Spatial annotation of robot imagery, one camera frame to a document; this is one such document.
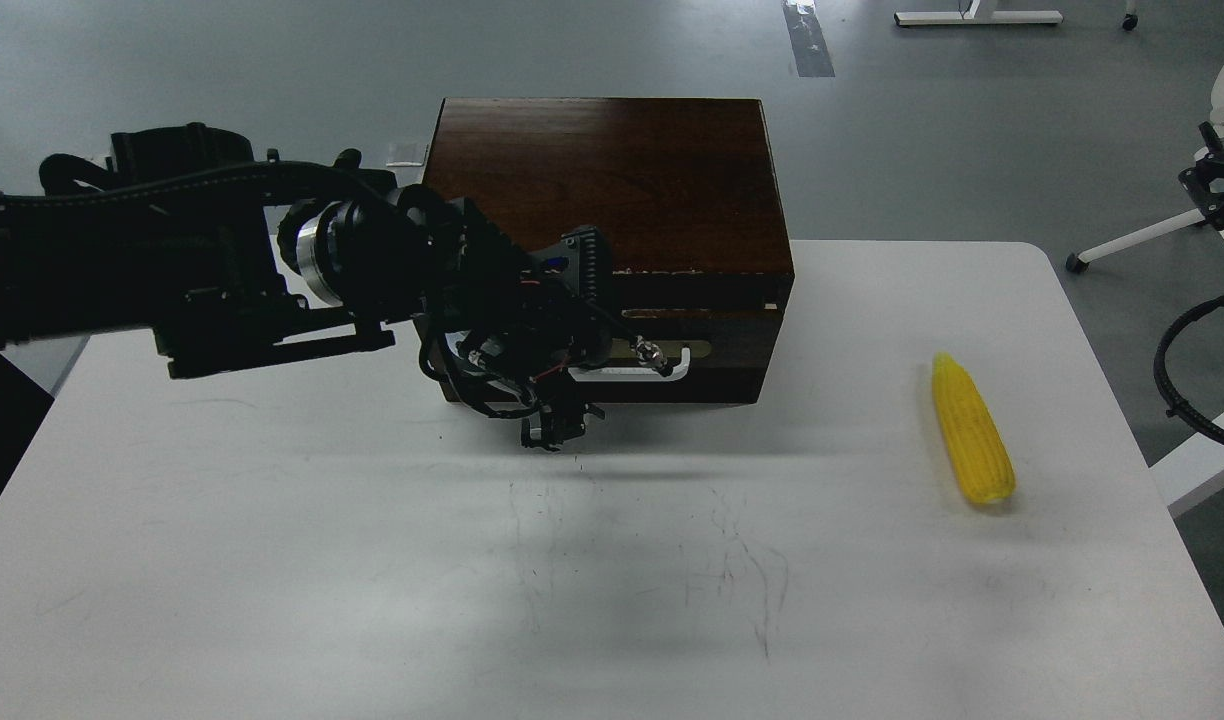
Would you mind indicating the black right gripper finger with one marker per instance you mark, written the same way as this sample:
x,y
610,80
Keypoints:
x,y
1197,180

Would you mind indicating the wooden drawer with white handle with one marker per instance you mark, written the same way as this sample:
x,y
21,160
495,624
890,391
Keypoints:
x,y
731,322

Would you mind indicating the dark wooden drawer cabinet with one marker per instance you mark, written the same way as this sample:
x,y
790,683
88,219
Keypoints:
x,y
676,184

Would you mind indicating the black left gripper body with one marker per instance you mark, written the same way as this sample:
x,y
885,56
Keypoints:
x,y
501,327

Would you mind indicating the yellow corn cob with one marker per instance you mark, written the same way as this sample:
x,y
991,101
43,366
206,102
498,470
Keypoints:
x,y
981,464

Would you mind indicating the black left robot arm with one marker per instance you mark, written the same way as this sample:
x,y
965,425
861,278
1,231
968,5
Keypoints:
x,y
236,263

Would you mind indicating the white desk leg base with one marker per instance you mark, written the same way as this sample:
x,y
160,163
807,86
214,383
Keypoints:
x,y
979,13

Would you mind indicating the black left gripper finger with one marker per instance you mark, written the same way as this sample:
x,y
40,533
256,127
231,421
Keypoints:
x,y
558,423
650,357

